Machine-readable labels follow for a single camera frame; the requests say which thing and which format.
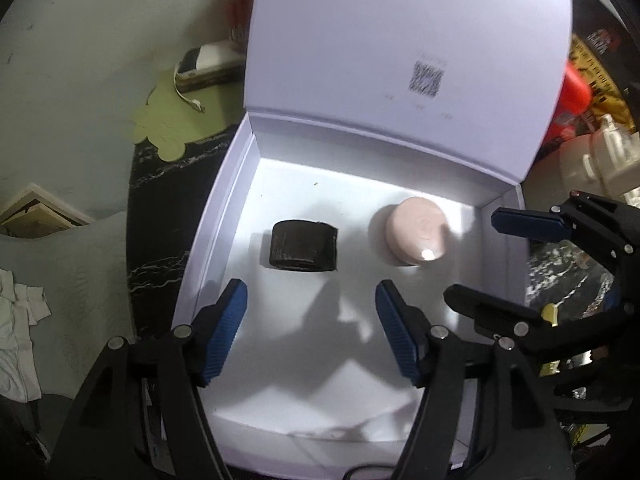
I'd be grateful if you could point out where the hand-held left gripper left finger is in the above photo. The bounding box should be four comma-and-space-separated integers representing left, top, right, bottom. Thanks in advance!
50, 278, 249, 480

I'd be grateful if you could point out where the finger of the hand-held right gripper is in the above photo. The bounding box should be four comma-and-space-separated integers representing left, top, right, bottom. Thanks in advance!
444, 284, 623, 361
491, 191, 640, 281

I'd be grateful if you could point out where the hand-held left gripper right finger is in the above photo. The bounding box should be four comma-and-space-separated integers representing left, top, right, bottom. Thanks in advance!
375, 280, 576, 480

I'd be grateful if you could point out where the pink round case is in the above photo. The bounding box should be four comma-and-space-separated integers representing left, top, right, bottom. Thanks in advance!
369, 197, 449, 267

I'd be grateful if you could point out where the lavender hinged gift box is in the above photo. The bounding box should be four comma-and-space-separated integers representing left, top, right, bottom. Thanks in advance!
170, 0, 574, 478

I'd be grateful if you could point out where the black rounded soap bar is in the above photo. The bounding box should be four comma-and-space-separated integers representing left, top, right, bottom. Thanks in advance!
257, 220, 339, 274

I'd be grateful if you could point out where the red lidded jar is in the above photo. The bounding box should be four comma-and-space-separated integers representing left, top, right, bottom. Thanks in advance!
544, 59, 594, 162

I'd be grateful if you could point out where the grey quilted cover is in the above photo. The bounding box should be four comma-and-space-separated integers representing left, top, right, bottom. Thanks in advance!
0, 209, 139, 411

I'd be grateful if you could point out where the dark yellow printed packet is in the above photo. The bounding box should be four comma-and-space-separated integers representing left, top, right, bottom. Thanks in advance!
570, 30, 637, 131

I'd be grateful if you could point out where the white cloth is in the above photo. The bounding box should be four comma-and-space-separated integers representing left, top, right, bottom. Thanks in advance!
0, 269, 52, 404

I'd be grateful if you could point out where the pale yellow flower-shaped mat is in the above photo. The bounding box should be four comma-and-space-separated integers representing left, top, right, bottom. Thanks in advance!
131, 72, 247, 162

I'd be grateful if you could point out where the cream and black box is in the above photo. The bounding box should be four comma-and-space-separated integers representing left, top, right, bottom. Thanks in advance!
174, 42, 247, 94

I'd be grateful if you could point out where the red labelled jar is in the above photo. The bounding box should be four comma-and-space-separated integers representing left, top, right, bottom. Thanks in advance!
222, 0, 259, 54

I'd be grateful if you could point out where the cream picture frame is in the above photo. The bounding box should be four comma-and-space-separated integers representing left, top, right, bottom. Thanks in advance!
0, 183, 94, 237

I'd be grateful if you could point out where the white cord with hook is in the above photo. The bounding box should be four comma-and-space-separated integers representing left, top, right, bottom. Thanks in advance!
172, 66, 207, 114

